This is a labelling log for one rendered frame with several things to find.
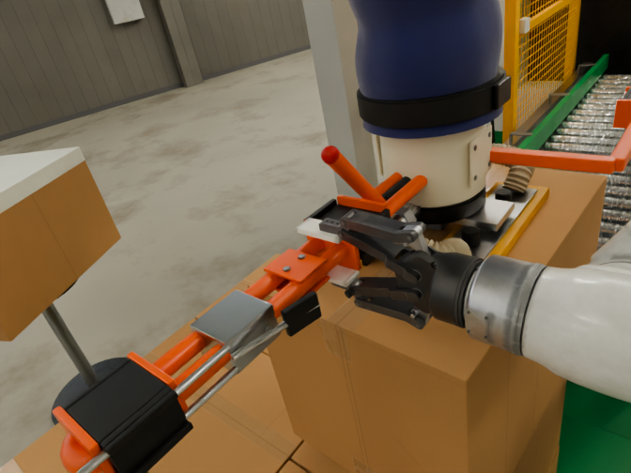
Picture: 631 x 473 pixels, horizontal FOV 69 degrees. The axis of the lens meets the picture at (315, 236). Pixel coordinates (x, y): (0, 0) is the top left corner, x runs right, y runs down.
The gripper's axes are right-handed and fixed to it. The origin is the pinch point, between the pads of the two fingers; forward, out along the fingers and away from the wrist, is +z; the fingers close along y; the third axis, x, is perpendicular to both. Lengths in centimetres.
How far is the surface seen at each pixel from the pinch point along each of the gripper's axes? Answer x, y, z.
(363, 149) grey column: 138, 50, 95
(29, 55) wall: 256, 10, 780
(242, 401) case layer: 2, 57, 41
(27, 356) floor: -14, 112, 211
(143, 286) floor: 52, 112, 205
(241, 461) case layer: -9, 57, 29
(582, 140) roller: 184, 57, 9
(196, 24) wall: 505, 23, 689
